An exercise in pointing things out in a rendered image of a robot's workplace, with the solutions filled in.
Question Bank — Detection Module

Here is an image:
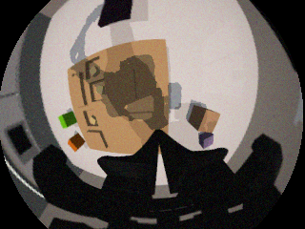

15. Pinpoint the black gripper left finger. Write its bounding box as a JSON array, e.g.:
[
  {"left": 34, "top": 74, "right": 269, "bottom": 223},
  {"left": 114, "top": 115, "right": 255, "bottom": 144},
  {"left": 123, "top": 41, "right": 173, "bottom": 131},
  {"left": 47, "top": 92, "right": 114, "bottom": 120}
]
[{"left": 96, "top": 130, "right": 160, "bottom": 195}]

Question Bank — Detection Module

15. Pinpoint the tan puzzle board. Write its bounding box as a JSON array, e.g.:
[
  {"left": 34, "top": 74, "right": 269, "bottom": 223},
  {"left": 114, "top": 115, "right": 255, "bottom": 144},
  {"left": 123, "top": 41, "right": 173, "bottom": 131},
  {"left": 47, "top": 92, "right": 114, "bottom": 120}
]
[{"left": 68, "top": 39, "right": 169, "bottom": 154}]

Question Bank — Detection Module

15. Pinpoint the green block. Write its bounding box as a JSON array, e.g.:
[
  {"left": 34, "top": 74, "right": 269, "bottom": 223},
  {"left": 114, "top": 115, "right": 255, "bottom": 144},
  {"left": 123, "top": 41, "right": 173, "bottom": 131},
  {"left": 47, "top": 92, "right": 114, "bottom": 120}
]
[{"left": 58, "top": 111, "right": 77, "bottom": 129}]

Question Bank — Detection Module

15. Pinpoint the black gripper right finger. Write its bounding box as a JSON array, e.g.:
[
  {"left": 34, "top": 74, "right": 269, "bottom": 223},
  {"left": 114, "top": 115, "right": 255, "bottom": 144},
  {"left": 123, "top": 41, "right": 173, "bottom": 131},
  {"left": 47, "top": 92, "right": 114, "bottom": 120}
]
[{"left": 159, "top": 130, "right": 228, "bottom": 195}]

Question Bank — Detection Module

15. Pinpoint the orange block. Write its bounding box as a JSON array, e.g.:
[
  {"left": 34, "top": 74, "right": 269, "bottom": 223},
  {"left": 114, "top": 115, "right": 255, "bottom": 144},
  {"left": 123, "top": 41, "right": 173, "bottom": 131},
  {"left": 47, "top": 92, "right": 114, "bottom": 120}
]
[{"left": 68, "top": 134, "right": 85, "bottom": 153}]

